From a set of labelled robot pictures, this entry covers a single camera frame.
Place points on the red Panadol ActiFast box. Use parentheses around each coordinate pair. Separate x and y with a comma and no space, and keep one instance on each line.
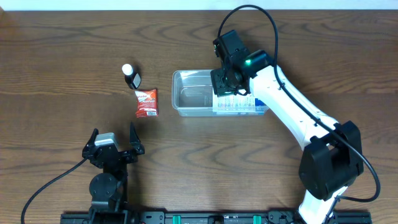
(147,104)

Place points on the tall blue medicine box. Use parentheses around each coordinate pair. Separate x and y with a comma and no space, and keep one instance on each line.
(238,105)

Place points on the dark syrup bottle white cap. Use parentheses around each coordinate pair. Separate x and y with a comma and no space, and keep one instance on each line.
(132,78)

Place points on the clear plastic container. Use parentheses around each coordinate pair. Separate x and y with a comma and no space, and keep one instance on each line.
(192,93)

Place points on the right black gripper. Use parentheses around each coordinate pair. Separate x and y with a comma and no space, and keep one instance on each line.
(219,82)

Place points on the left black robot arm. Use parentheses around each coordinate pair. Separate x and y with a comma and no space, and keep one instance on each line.
(109,203)

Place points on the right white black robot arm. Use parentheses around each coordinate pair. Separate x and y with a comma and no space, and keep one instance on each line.
(331,159)

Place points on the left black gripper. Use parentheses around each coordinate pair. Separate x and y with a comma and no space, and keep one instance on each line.
(138,149)

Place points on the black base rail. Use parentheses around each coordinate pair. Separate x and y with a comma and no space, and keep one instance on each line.
(275,217)

